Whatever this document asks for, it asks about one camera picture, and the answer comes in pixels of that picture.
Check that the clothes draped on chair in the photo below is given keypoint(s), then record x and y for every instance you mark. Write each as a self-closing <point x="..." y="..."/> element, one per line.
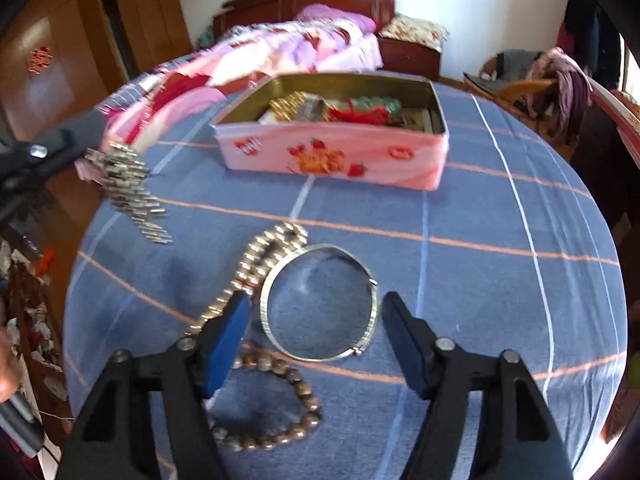
<point x="574" y="96"/>

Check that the silver bangle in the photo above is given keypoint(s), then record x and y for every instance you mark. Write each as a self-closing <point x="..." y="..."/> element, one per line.
<point x="319" y="304"/>

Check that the silver mesh band watch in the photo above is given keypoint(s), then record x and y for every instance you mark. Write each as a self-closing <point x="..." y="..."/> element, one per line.
<point x="312" y="109"/>

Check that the wooden nightstand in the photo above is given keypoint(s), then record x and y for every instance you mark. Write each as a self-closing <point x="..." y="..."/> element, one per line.
<point x="408" y="58"/>

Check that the pink cookie tin box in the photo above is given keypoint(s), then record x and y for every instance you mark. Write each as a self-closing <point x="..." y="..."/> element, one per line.
<point x="352" y="144"/>

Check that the dark wooden desk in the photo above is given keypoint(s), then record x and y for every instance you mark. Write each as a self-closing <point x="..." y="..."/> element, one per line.
<point x="606" y="156"/>

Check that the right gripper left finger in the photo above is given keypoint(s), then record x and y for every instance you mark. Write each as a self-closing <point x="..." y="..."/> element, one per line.
<point x="113" y="435"/>

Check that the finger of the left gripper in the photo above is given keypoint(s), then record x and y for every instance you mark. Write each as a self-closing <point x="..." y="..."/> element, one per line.
<point x="54" y="149"/>

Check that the hanging dark coats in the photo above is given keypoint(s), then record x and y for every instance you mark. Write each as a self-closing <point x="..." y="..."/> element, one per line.
<point x="591" y="39"/>

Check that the wooden wardrobe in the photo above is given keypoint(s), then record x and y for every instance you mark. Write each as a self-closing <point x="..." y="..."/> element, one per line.
<point x="60" y="57"/>

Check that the bed with pink quilt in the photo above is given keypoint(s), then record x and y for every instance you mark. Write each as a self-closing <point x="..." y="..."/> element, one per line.
<point x="258" y="38"/>

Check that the blue plaid tablecloth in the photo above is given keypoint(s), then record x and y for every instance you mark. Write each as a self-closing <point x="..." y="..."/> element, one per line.
<point x="510" y="252"/>

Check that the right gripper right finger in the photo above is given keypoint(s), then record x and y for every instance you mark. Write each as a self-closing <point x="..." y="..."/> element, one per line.
<point x="517" y="436"/>

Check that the person's left hand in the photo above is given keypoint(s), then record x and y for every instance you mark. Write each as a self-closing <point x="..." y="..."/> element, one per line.
<point x="10" y="370"/>

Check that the wicker chair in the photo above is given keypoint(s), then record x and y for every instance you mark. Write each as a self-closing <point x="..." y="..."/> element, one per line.
<point x="503" y="79"/>

